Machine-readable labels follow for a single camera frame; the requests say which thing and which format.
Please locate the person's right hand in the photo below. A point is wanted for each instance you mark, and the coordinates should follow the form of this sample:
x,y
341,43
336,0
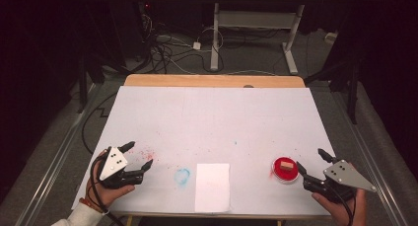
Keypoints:
x,y
341,212

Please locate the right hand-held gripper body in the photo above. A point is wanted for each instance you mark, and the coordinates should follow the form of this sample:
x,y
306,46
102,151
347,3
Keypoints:
x,y
345,176

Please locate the brown wrist band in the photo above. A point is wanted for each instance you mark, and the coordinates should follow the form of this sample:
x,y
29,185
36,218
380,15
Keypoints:
x,y
89,204

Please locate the black stand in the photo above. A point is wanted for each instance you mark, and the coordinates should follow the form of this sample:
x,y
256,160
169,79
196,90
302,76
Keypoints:
x,y
353,88
83,88

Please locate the white paper sheet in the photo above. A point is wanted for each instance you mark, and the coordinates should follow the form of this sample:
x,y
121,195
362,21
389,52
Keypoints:
x,y
212,188

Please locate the wooden table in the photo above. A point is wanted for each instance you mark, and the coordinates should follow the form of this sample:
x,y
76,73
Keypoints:
x,y
197,80

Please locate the person's left hand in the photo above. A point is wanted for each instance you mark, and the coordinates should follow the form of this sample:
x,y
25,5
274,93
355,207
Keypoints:
x,y
110,193

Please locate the metal floor rail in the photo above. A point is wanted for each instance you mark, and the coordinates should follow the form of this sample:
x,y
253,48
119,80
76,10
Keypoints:
x,y
59,160
371,160

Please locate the desk with white legs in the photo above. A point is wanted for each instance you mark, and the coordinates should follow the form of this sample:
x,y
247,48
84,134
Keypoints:
x,y
256,19

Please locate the small wooden stamp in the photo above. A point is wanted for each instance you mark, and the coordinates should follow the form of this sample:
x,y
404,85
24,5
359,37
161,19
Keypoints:
x,y
286,166

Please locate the white power strip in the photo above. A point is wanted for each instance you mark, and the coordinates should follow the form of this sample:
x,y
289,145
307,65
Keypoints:
x,y
330,37

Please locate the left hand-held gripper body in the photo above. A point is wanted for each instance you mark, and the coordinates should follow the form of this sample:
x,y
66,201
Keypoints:
x,y
111,165

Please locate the round red ink pad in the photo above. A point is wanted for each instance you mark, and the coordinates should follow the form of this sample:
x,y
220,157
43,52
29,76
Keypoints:
x,y
285,175

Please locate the small white power adapter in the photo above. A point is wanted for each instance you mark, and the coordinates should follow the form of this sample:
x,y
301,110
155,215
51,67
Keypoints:
x,y
196,45

